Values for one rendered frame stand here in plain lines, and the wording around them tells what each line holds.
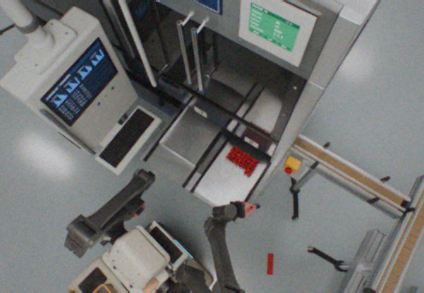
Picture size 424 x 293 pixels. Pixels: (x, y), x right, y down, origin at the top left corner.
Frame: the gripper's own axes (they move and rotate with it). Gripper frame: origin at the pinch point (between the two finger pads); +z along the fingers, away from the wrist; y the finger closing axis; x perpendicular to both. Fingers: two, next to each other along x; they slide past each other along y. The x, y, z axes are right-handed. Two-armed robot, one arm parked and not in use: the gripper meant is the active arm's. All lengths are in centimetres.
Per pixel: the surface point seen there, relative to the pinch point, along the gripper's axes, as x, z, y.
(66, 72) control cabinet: 68, -73, -33
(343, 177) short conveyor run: 6, 64, -2
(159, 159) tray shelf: 24, -22, -61
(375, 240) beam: -38, 99, -12
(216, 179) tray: 10.2, 4.0, -41.3
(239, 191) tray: 2.7, 13.9, -33.1
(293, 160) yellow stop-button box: 18.3, 35.1, -10.1
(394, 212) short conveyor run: -13, 81, 14
